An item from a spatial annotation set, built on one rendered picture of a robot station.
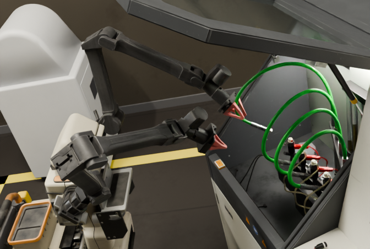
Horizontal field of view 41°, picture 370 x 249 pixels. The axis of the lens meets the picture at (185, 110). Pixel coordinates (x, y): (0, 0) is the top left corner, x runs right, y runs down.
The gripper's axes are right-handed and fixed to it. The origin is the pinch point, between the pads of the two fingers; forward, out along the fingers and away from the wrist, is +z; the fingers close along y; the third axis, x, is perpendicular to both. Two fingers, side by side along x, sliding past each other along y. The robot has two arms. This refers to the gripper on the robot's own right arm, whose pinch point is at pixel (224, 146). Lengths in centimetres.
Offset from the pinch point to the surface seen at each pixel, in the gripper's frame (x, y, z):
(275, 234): -22.9, -12.2, 26.4
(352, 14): 27, 61, 24
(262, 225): -17.0, -14.6, 24.1
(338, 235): -32, 4, 39
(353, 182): -28.8, 24.2, 28.9
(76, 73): 156, -85, -32
